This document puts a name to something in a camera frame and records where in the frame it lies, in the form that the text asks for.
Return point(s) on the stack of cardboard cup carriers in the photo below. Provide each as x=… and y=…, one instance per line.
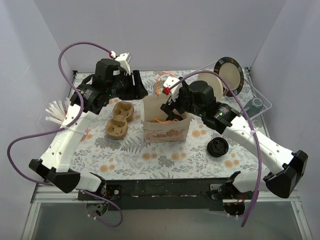
x=122, y=113

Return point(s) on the grey blue ceramic mug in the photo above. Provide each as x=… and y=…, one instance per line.
x=253, y=107

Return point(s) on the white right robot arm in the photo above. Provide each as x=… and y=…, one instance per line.
x=285, y=168

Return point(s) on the white wire dish rack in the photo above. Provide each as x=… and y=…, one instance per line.
x=248, y=92

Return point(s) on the cream ceramic plate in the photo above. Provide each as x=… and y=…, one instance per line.
x=213, y=81

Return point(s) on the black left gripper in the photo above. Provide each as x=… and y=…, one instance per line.
x=136, y=83

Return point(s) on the beige paper takeout bag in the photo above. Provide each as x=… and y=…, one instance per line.
x=156, y=126

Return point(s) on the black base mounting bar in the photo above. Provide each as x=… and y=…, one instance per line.
x=161, y=194

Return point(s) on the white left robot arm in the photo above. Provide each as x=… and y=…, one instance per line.
x=54, y=165

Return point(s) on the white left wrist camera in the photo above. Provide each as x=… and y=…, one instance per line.
x=124, y=59

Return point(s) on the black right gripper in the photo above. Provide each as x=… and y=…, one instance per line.
x=173, y=107

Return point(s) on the dark rimmed ceramic plate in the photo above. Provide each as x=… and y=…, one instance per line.
x=232, y=73

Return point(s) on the stack of black lids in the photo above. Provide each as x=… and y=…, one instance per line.
x=217, y=147

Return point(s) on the floral patterned table mat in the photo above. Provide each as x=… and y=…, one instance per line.
x=133, y=158

